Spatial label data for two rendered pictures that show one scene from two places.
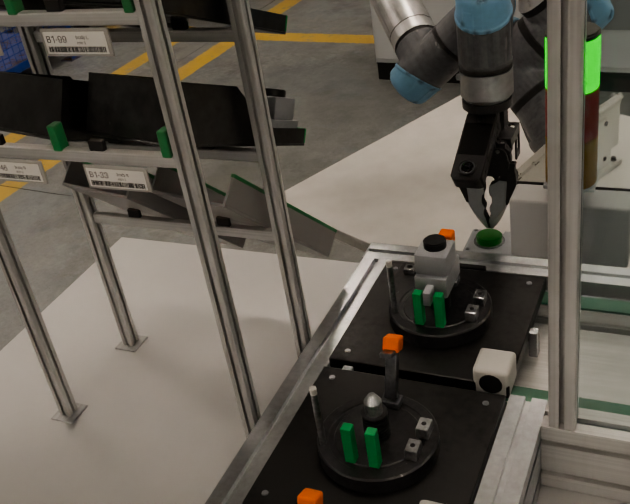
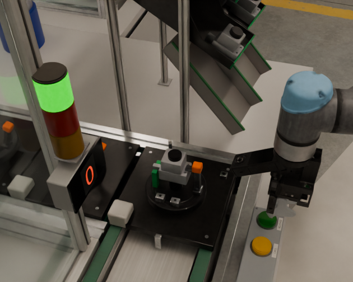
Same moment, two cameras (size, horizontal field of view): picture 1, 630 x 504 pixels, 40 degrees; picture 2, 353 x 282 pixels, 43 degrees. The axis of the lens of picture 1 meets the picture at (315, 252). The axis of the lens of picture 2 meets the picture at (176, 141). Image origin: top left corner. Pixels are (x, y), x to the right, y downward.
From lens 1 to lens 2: 1.17 m
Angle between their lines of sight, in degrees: 62
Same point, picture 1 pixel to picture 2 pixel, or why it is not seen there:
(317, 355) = (157, 144)
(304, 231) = (216, 107)
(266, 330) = (223, 138)
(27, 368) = not seen: hidden behind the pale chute
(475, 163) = (240, 161)
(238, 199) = (171, 54)
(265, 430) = (102, 130)
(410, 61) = not seen: hidden behind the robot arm
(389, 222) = (349, 188)
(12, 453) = (142, 71)
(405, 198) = not seen: outside the picture
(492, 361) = (118, 207)
